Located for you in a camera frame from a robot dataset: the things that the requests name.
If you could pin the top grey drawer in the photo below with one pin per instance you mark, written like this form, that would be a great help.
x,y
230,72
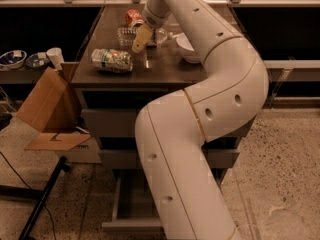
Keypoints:
x,y
121,114

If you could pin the middle grey drawer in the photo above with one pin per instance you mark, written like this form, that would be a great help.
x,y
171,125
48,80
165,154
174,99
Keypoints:
x,y
121,152

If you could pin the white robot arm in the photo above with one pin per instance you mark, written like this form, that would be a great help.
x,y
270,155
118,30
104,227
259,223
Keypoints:
x,y
186,195

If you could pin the red soda can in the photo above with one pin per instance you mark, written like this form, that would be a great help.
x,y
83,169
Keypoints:
x,y
133,18

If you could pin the brown cardboard box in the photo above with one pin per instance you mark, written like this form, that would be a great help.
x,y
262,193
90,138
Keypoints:
x,y
52,109

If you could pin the grey drawer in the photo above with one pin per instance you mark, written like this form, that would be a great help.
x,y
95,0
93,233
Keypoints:
x,y
134,211
121,114
121,152

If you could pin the green white crushed can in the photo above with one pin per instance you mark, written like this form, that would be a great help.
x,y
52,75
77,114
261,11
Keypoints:
x,y
112,60

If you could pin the black stand leg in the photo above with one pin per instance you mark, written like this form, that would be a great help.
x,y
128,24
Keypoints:
x,y
40,196

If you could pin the clear plastic water bottle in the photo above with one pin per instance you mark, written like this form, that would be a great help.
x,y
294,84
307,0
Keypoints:
x,y
127,35

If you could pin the bottom grey drawer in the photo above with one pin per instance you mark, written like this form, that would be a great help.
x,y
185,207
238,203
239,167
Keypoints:
x,y
134,211

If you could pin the blue white bowl right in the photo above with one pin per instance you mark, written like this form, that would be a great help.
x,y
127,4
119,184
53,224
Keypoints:
x,y
38,60

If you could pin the white ceramic bowl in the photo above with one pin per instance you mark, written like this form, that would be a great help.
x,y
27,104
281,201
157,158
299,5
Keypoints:
x,y
186,50

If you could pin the grey drawer cabinet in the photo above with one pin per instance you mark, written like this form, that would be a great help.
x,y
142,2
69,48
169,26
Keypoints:
x,y
164,69

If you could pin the white paper cup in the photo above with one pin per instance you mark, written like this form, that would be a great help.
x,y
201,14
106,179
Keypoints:
x,y
55,56

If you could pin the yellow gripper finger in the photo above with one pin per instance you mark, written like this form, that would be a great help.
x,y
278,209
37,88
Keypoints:
x,y
143,35

